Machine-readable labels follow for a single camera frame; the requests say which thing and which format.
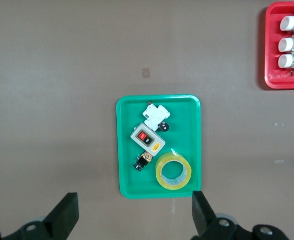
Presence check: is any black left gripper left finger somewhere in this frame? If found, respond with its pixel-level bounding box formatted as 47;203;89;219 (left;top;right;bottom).
0;192;79;240

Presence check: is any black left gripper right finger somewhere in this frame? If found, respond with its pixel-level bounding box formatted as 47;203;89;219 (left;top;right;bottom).
191;190;291;240

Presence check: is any yellow clear tape roll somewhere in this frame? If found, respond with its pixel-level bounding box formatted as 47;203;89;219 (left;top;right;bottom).
155;149;192;191

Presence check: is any green plastic tray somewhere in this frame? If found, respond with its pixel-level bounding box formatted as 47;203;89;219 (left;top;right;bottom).
116;93;202;200

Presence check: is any red tray holding valves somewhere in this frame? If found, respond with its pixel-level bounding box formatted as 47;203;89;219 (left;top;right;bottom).
264;1;294;91

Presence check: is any small black gold connector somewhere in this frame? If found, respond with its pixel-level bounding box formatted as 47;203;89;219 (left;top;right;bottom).
133;150;153;172

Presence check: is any small black round buzzer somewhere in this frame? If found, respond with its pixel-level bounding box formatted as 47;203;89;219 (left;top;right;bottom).
158;120;170;133

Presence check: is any white circuit breaker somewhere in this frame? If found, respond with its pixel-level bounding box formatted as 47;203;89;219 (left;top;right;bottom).
142;103;171;131

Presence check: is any metal valve with white caps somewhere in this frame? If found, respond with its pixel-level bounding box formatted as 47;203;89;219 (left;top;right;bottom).
279;9;294;33
278;52;294;75
278;32;294;53

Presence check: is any grey on-off switch box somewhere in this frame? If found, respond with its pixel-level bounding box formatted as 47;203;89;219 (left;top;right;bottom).
130;122;166;157

